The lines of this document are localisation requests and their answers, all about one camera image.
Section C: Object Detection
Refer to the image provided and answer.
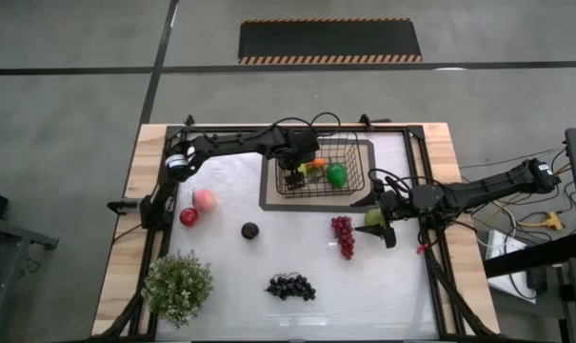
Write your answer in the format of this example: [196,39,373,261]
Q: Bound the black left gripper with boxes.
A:
[267,128,320,190]

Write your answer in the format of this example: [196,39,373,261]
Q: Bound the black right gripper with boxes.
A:
[351,183,415,250]

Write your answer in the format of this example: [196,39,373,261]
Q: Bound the green pear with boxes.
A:
[363,208,387,228]

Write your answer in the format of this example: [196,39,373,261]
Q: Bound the red grape bunch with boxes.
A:
[330,215,357,261]

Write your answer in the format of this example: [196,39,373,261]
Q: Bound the dark green avocado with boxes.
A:
[327,162,349,189]

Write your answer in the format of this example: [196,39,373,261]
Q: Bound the dark purple plum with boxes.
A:
[240,221,261,241]

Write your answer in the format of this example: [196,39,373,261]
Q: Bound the pink peach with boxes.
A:
[191,188,218,214]

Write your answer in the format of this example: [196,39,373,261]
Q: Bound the black grape bunch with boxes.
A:
[265,272,317,302]

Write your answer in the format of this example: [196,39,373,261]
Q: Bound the red apple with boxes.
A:
[179,207,200,228]

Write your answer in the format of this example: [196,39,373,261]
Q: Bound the beige placemat with grey border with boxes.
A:
[258,137,380,213]

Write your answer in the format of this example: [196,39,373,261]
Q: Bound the white table cover sheet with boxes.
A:
[154,131,440,341]

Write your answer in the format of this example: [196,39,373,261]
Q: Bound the white box on floor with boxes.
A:
[485,228,539,304]

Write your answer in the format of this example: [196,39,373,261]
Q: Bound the black hazard-striped floor mat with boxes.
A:
[237,17,424,66]

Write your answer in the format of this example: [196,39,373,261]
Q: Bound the green potted plant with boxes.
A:
[142,250,215,330]

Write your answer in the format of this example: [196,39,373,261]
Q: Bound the black crossbar beam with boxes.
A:
[482,231,576,280]

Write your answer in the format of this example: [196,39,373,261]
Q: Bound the yellow power plug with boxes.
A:
[518,212,565,232]

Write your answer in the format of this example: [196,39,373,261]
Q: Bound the grey metal stand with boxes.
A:
[0,213,60,334]

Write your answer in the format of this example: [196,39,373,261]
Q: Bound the black wire basket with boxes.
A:
[273,131,367,199]

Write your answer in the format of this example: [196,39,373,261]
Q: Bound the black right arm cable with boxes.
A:
[367,167,413,192]

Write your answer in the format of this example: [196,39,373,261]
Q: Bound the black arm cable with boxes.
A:
[367,167,413,192]
[268,111,342,139]

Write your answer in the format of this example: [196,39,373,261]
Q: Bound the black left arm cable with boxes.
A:
[268,111,342,139]

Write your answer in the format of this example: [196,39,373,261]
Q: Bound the black aluminium table frame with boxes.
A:
[91,113,501,342]

